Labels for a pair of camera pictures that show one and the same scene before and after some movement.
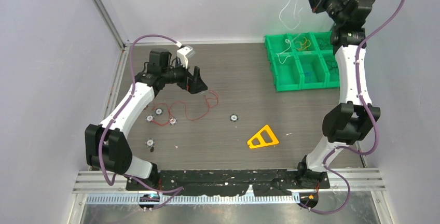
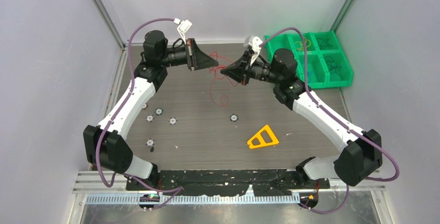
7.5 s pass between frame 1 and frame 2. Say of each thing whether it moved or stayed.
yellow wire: stayed
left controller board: stayed
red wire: moved
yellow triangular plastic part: stayed
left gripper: moved
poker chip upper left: stayed
